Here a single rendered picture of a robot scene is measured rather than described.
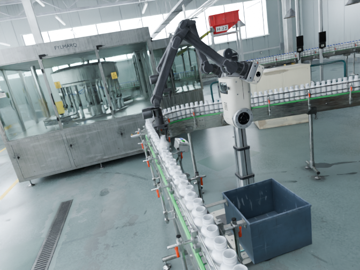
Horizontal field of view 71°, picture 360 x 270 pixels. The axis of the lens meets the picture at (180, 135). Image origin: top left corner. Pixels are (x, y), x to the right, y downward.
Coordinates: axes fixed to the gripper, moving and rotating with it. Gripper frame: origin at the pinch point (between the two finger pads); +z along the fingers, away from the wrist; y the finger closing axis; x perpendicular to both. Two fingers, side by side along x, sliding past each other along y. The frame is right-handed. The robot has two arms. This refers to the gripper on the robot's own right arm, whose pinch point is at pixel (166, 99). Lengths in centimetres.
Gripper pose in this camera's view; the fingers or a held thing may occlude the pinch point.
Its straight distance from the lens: 207.6
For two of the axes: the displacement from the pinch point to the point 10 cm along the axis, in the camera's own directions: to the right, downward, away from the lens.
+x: 2.3, 2.4, -9.4
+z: 1.8, 9.4, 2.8
